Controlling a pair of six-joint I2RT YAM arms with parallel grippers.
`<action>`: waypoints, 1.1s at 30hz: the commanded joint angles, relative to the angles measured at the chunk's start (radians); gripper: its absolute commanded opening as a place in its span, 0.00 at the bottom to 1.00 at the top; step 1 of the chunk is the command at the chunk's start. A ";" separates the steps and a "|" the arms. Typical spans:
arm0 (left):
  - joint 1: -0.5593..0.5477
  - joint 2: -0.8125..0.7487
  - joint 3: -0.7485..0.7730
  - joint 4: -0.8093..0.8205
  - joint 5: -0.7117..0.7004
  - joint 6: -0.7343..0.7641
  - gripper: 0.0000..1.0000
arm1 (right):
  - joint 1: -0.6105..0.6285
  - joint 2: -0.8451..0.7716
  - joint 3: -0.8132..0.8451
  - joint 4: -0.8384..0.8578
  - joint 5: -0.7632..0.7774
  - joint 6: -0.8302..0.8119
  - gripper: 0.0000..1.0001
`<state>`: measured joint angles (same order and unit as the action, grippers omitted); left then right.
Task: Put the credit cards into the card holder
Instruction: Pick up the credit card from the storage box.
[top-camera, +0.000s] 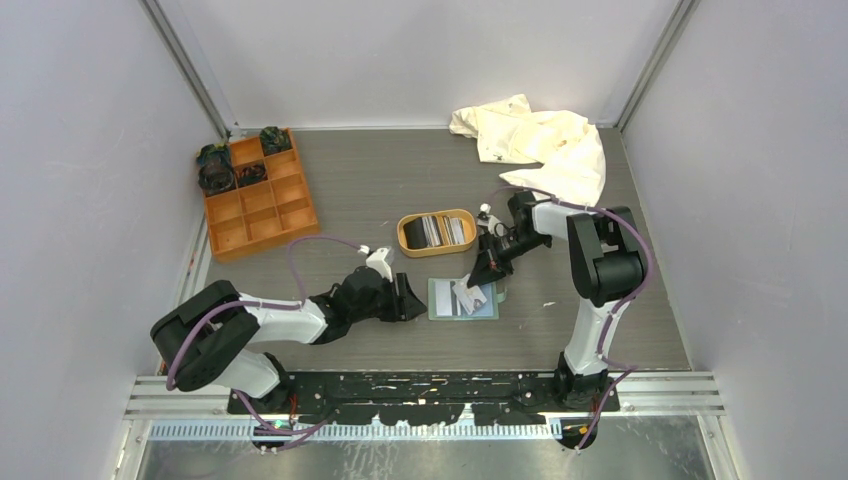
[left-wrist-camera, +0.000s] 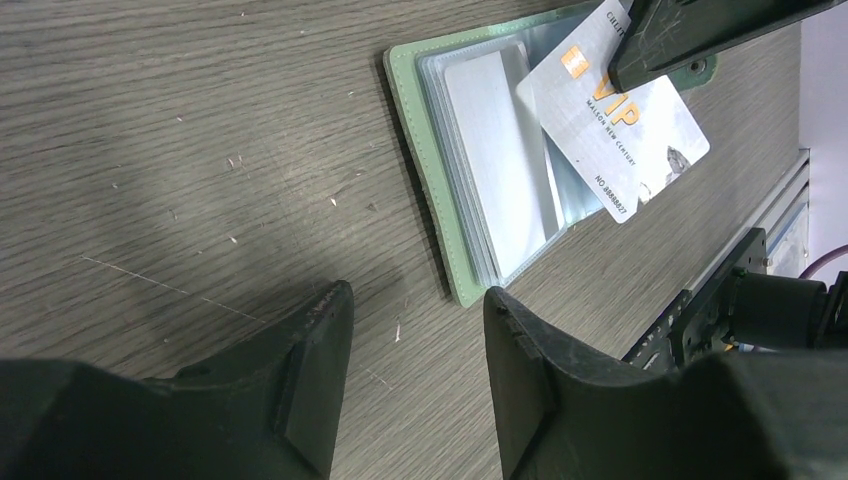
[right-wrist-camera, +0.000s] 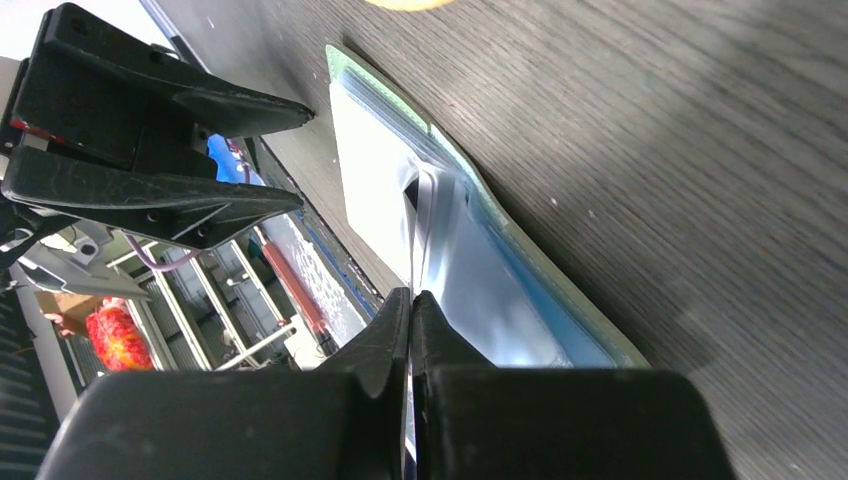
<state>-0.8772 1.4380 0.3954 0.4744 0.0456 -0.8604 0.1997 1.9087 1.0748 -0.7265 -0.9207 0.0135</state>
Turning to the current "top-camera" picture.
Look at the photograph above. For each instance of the dark bundle outside tray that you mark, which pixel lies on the dark bundle outside tray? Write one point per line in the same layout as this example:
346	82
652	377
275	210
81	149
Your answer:
214	153

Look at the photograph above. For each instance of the dark bundle top compartment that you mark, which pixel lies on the dark bundle top compartment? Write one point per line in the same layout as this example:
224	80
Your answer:
274	140

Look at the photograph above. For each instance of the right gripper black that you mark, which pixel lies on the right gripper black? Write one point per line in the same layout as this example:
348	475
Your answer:
485	271

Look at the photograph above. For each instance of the white credit card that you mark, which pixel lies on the white credit card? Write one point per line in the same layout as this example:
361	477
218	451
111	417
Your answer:
470	299

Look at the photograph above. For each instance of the stack of credit cards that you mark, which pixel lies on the stack of credit cards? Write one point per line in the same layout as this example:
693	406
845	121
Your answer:
432	231

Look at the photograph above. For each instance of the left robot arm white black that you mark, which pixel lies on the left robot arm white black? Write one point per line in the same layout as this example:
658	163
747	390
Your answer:
204	341

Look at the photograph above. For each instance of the cream crumpled cloth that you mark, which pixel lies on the cream crumpled cloth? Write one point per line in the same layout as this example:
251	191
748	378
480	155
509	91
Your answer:
557	151

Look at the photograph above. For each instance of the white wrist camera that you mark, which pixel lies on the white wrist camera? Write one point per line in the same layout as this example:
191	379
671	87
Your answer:
379	259
489	223

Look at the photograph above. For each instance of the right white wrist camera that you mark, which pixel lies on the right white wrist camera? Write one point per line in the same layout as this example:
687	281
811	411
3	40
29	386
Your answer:
489	223

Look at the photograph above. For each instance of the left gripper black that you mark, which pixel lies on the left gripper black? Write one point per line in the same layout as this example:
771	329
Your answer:
405	305

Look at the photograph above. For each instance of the green card holder wallet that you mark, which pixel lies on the green card holder wallet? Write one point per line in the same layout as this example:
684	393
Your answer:
442	304

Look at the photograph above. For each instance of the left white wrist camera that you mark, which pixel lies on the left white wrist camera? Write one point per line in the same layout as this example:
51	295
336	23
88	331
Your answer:
379	259

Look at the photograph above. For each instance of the orange compartment organizer tray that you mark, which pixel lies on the orange compartment organizer tray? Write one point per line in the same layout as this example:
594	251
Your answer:
258	203

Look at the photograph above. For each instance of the tan oval card tray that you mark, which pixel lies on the tan oval card tray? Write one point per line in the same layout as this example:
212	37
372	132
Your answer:
468	223

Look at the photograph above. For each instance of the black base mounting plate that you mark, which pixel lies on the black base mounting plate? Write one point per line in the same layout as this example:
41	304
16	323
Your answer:
424	398

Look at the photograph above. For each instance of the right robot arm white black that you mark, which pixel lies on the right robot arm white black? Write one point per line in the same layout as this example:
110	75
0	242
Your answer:
610	263

